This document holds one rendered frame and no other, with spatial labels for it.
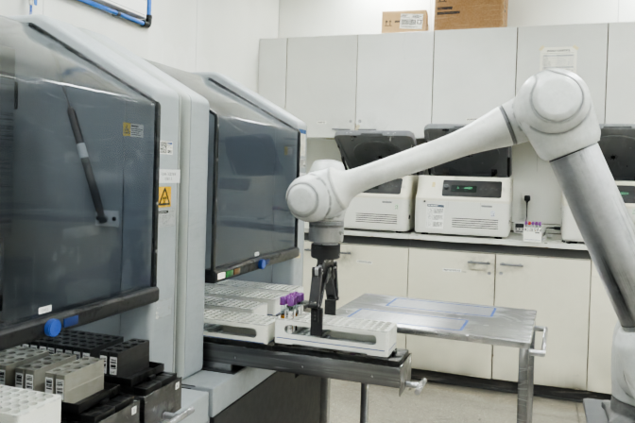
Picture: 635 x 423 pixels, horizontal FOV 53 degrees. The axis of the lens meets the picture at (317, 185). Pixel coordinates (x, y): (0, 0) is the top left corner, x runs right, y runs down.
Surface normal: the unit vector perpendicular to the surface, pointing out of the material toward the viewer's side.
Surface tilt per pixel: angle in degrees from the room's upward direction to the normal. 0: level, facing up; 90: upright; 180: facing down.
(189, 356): 90
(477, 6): 90
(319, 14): 90
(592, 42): 90
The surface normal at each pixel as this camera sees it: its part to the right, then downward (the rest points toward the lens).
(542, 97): -0.22, -0.08
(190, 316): 0.94, 0.04
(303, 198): -0.38, 0.07
